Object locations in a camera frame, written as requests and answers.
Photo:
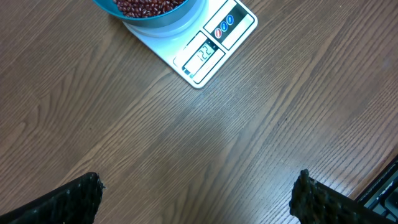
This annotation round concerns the white digital kitchen scale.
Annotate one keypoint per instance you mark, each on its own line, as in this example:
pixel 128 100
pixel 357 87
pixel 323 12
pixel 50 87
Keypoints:
pixel 197 45

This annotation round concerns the blue metal bowl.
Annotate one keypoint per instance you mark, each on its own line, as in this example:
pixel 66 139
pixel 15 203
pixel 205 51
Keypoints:
pixel 153 22

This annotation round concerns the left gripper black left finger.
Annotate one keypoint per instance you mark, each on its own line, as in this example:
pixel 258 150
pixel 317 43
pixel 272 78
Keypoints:
pixel 75 202

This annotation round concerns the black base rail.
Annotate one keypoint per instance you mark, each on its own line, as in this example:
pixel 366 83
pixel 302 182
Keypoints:
pixel 380 195

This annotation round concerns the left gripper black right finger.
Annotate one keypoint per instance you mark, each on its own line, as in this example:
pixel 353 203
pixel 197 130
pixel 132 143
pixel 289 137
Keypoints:
pixel 314 203

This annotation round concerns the red beans in bowl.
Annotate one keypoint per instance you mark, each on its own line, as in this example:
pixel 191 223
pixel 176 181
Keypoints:
pixel 146 8

